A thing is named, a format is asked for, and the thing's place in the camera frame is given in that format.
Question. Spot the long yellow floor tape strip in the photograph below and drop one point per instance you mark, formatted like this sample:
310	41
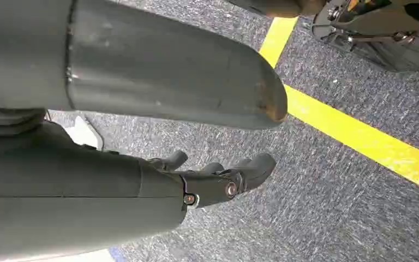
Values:
361	137

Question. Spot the white board with blue edge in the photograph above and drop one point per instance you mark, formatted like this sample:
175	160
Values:
86	256

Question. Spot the ribbed grey right arm sleeve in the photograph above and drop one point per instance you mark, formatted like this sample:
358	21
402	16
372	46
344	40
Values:
7	121

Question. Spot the white flat panel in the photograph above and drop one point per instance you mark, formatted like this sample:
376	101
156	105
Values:
83	134

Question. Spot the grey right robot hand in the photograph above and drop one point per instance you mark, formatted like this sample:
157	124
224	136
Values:
151	72

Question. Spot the short yellow floor tape strip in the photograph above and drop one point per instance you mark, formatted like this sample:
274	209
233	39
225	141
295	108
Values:
277	39

